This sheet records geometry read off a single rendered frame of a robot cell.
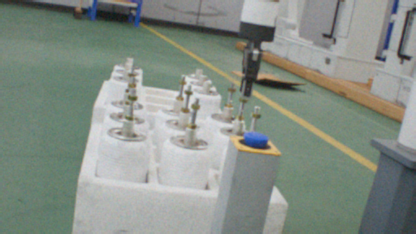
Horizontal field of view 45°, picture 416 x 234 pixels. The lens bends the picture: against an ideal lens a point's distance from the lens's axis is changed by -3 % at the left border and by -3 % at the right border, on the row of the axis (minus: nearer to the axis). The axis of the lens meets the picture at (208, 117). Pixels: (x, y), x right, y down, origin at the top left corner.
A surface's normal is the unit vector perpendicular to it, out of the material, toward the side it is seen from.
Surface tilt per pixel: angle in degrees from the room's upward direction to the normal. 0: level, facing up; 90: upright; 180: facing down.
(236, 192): 90
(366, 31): 90
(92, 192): 90
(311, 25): 90
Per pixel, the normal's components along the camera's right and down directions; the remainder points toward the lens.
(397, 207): -0.46, 0.12
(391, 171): -0.94, -0.10
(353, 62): 0.29, 0.27
